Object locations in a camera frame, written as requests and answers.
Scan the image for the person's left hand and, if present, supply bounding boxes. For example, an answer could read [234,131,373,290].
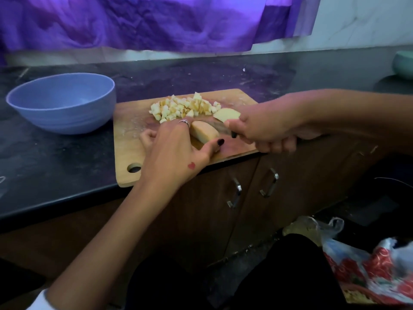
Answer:
[139,119,226,191]

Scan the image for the person's right hand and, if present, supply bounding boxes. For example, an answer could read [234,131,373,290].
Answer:
[225,92,327,154]

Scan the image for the rounded potato end piece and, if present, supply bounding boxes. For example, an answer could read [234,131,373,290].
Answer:
[191,120,224,145]

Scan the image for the potato slice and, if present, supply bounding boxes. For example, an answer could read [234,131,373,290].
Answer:
[213,108,242,124]

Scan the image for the pile of diced potato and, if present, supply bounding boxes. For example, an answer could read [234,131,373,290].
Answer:
[149,92,222,124]

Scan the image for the blue bowl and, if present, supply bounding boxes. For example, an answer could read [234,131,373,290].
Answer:
[6,73,117,136]

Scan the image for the person's right forearm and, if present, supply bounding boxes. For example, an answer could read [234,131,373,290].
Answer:
[316,88,413,155]

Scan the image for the person's left forearm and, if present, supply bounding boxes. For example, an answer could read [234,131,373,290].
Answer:
[46,180,175,310]

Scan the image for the green bowl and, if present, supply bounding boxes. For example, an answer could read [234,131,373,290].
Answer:
[392,50,413,81]

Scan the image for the person's dark trousers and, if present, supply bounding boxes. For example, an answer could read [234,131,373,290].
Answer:
[126,233,349,310]

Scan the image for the wooden cutting board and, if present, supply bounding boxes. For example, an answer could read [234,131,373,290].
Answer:
[114,88,259,188]

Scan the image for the purple cloth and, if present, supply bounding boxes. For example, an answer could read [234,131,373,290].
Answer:
[0,0,322,59]

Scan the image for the red and white plastic bag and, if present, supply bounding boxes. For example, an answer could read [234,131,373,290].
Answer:
[319,216,413,305]

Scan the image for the metal cabinet handle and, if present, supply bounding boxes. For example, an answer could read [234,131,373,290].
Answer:
[226,177,244,210]
[259,168,281,198]

